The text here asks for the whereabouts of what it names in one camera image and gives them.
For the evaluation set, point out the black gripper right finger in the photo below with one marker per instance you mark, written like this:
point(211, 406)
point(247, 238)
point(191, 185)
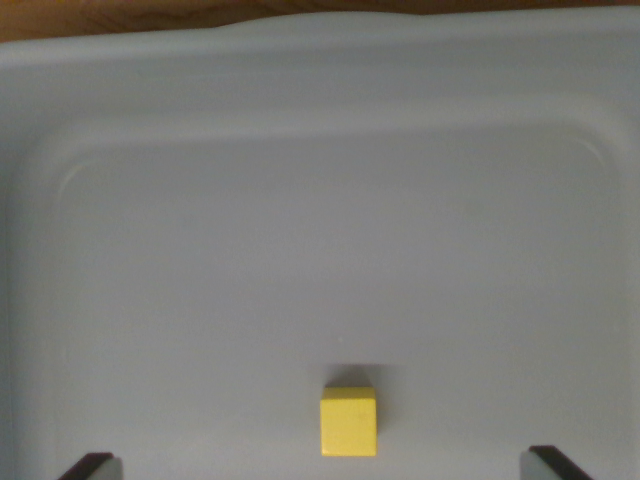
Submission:
point(547, 465)

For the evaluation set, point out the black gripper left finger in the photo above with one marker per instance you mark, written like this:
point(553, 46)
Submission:
point(95, 467)

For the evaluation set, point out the yellow cube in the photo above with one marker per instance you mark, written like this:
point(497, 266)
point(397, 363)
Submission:
point(348, 422)

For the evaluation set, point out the grey plastic bin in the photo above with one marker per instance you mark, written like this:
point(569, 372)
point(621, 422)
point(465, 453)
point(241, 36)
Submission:
point(320, 225)

